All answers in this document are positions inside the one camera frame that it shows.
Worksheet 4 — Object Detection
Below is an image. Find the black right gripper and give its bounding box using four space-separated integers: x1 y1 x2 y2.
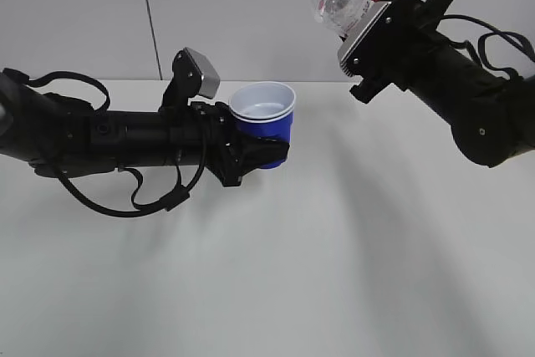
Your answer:
350 0 454 103

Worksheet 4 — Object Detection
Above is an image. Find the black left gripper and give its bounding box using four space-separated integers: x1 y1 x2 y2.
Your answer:
166 101 290 187

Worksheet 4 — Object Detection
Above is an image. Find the blue paper cup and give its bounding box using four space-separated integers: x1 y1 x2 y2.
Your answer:
228 82 298 171

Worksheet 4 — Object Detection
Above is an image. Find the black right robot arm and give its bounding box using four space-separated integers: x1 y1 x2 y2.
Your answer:
338 0 534 168

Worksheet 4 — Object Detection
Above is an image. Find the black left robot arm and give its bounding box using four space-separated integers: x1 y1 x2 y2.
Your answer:
1 69 290 186

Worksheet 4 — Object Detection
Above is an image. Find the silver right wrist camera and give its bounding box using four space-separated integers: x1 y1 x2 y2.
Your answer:
337 1 392 77

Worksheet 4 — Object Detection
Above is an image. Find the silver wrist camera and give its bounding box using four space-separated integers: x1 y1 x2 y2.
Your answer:
337 1 392 77
184 47 221 99

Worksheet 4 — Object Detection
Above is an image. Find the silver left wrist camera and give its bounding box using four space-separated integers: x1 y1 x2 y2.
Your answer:
184 47 221 99

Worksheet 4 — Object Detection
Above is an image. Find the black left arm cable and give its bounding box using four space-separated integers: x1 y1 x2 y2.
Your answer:
41 114 208 218

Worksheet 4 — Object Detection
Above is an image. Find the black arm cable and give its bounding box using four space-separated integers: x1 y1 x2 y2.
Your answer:
441 13 535 80
41 114 208 218

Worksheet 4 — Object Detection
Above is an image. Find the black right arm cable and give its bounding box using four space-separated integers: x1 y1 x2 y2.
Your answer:
441 13 535 80

